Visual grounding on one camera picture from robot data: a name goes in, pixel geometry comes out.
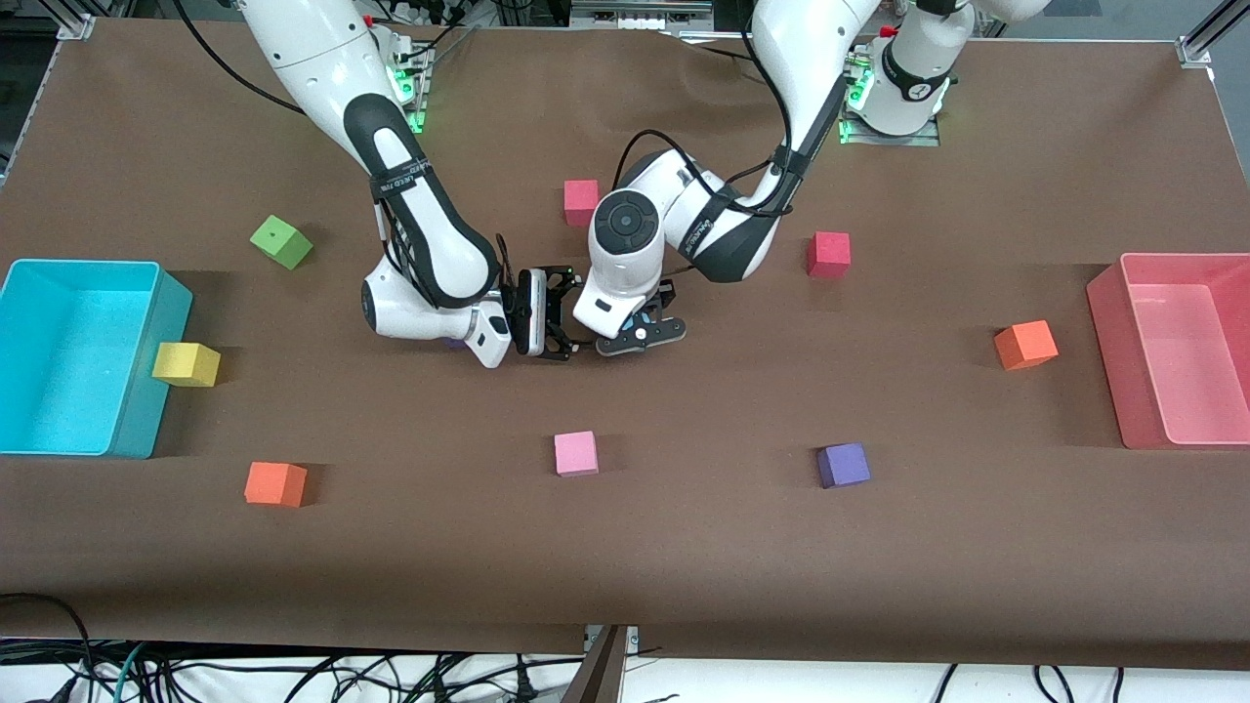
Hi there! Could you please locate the teal floor cable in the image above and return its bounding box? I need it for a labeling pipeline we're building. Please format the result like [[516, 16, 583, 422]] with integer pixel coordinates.
[[110, 641, 149, 703]]

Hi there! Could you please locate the red foam block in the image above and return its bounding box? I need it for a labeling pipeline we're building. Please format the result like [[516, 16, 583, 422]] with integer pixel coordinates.
[[563, 179, 600, 228], [807, 231, 852, 280]]

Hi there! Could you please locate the dark metal bar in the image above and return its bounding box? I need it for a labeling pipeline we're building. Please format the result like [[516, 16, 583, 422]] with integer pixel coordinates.
[[560, 626, 629, 703]]

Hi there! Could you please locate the orange foam block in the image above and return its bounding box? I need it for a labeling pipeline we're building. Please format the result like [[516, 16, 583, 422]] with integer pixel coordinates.
[[244, 461, 309, 509], [993, 320, 1060, 372]]

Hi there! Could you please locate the green foam block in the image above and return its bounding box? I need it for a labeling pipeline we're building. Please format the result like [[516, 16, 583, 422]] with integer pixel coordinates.
[[250, 215, 314, 271]]

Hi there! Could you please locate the grey power strip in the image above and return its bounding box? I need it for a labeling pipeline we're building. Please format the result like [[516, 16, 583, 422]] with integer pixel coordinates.
[[569, 0, 716, 32]]

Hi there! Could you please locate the brown table cover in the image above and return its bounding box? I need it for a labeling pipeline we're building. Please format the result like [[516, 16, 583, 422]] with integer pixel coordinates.
[[0, 17, 1250, 672]]

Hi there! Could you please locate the black left arm base cable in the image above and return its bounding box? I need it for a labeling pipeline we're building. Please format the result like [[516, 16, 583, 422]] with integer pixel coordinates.
[[681, 27, 772, 74]]

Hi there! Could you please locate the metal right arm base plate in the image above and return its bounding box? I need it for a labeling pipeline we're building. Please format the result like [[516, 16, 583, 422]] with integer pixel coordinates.
[[386, 39, 431, 136]]

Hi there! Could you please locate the black arm base cable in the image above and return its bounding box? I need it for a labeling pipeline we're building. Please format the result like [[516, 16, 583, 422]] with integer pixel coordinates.
[[681, 27, 772, 74], [366, 0, 481, 71]]

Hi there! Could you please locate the black right arm base cable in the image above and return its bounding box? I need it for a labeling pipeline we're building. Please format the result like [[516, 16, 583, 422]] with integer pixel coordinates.
[[366, 0, 481, 71]]

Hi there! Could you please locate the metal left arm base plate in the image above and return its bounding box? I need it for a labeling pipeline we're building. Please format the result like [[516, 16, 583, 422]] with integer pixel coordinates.
[[838, 54, 941, 147]]

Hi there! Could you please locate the yellow foam block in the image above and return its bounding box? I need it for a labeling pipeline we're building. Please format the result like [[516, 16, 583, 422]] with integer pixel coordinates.
[[151, 342, 222, 389]]

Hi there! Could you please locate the pink plastic bin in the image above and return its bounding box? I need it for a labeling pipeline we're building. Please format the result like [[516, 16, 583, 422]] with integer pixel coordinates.
[[1086, 252, 1250, 451]]

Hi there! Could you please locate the pink foam block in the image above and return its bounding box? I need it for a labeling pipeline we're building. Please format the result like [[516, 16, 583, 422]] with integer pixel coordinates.
[[554, 431, 600, 478]]

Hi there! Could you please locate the cyan plastic bin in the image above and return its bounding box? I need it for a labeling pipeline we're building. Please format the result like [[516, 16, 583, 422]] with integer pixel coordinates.
[[0, 259, 194, 460]]

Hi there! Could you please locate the black looped floor cable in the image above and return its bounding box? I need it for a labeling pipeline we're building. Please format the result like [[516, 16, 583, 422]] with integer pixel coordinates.
[[0, 592, 96, 703]]

